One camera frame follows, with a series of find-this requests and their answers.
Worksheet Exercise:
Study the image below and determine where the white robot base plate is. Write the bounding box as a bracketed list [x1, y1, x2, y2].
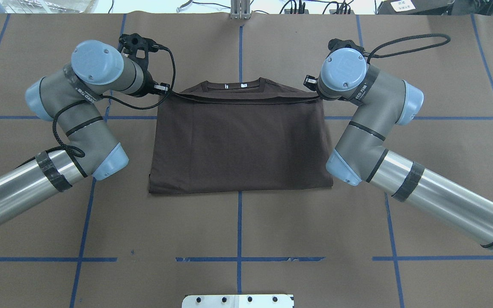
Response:
[181, 294, 295, 308]

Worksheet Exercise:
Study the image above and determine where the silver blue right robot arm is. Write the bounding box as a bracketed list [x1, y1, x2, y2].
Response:
[304, 38, 493, 254]

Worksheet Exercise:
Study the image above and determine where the aluminium frame post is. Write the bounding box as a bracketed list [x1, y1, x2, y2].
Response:
[230, 0, 252, 20]

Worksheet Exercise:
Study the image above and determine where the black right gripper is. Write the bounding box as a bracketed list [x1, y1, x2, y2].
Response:
[304, 38, 365, 91]

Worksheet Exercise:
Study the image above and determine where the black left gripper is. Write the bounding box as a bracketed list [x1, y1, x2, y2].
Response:
[118, 33, 171, 97]

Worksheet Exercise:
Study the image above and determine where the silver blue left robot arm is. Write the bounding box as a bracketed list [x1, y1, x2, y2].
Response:
[0, 33, 173, 226]

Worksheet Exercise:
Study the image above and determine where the dark brown t-shirt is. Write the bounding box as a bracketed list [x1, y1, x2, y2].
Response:
[148, 77, 334, 195]

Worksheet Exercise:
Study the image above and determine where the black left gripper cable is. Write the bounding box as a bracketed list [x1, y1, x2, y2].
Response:
[53, 45, 176, 158]

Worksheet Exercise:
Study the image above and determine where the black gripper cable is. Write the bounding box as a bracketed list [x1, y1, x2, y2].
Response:
[364, 33, 451, 59]
[53, 45, 176, 158]

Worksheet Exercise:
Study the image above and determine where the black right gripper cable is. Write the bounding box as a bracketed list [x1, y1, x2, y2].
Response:
[364, 33, 451, 59]

